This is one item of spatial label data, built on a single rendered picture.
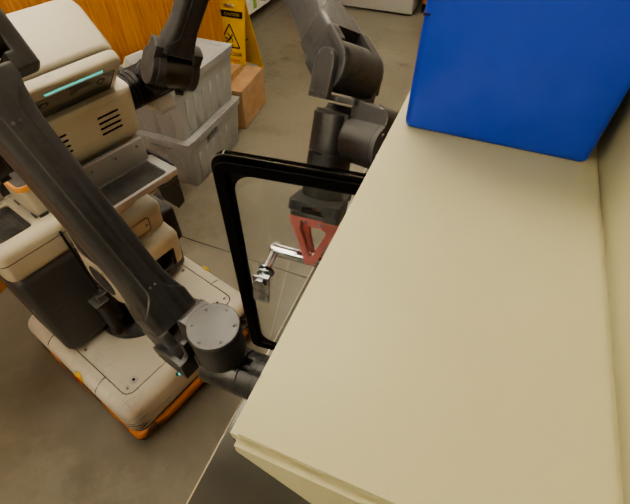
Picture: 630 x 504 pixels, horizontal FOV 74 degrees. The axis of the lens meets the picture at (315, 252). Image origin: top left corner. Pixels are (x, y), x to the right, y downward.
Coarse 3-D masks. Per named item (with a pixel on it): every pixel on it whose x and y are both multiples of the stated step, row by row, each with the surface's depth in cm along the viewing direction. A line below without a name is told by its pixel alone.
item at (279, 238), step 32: (256, 192) 46; (288, 192) 45; (320, 192) 44; (256, 224) 50; (288, 224) 48; (320, 224) 47; (256, 256) 55; (288, 256) 53; (320, 256) 51; (288, 288) 58; (288, 320) 64
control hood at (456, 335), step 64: (384, 192) 21; (448, 192) 21; (512, 192) 21; (576, 192) 21; (384, 256) 18; (448, 256) 18; (512, 256) 18; (576, 256) 18; (320, 320) 16; (384, 320) 16; (448, 320) 16; (512, 320) 16; (576, 320) 16; (256, 384) 14; (320, 384) 14; (384, 384) 14; (448, 384) 14; (512, 384) 14; (576, 384) 14; (256, 448) 13; (320, 448) 13; (384, 448) 13; (448, 448) 13; (512, 448) 13; (576, 448) 13
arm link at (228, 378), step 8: (248, 352) 50; (200, 368) 49; (240, 368) 49; (248, 368) 49; (200, 376) 50; (208, 376) 49; (216, 376) 49; (224, 376) 49; (232, 376) 48; (216, 384) 50; (224, 384) 49; (232, 384) 48; (232, 392) 49
